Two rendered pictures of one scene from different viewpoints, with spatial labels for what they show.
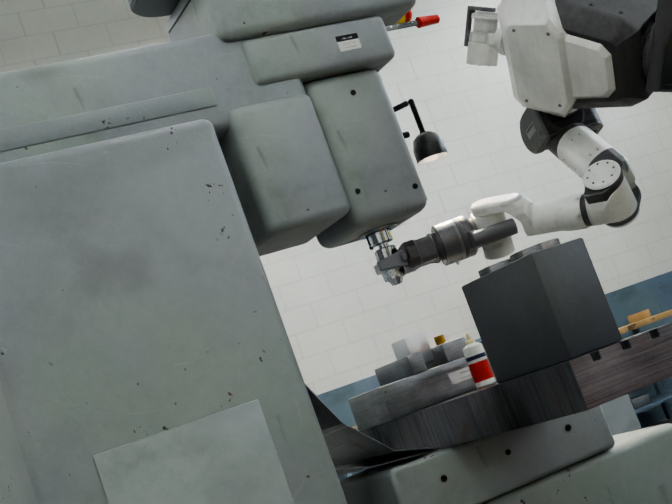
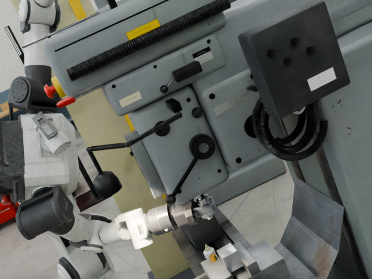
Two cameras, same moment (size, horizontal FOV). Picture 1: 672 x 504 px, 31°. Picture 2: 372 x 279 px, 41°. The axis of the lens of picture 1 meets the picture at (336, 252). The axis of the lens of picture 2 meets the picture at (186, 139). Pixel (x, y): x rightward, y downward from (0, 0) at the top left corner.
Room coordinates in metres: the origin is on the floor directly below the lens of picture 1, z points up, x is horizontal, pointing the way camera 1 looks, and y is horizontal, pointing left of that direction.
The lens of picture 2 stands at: (3.83, 0.41, 1.91)
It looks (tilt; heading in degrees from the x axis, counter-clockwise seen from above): 18 degrees down; 200
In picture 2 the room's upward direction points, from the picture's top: 24 degrees counter-clockwise
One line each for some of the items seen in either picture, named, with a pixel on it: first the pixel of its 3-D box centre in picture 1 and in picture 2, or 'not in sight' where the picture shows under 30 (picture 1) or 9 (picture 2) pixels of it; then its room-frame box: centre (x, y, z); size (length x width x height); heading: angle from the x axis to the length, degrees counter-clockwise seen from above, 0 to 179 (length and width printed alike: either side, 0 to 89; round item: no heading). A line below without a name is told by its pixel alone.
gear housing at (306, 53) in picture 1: (299, 71); (159, 71); (2.50, -0.06, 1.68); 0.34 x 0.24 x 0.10; 118
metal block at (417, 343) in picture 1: (412, 351); (230, 258); (2.55, -0.08, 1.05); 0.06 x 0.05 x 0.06; 29
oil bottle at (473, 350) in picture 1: (476, 359); (211, 257); (2.43, -0.19, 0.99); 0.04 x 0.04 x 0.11
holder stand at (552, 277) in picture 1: (537, 308); (192, 212); (2.15, -0.30, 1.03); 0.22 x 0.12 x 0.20; 31
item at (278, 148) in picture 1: (269, 179); (231, 112); (2.43, 0.08, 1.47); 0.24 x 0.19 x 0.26; 28
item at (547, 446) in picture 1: (465, 467); not in sight; (2.52, -0.10, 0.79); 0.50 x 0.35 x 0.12; 118
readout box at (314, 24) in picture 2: not in sight; (295, 60); (2.67, 0.32, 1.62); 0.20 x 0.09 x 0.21; 118
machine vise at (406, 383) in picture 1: (434, 375); (228, 278); (2.56, -0.11, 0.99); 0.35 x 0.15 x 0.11; 119
